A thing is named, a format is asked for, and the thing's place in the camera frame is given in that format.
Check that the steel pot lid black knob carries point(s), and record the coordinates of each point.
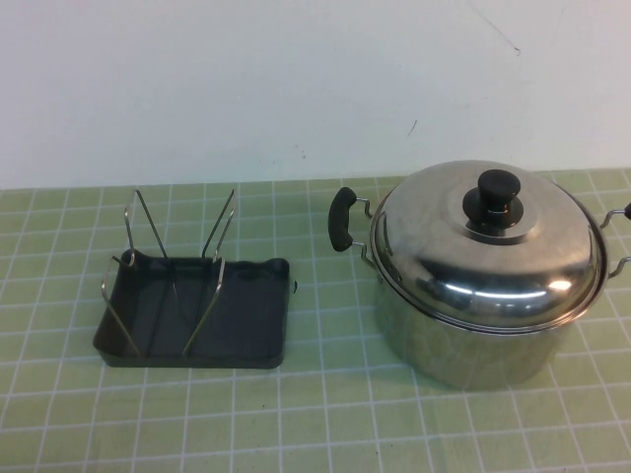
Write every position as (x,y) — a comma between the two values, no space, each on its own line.
(443,256)

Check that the black plastic rack tray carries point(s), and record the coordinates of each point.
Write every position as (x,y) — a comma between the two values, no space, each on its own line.
(246,315)

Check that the stainless steel pot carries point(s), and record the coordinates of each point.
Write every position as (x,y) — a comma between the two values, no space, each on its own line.
(443,355)

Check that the green checkered tablecloth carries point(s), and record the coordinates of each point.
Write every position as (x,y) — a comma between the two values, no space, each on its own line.
(315,419)

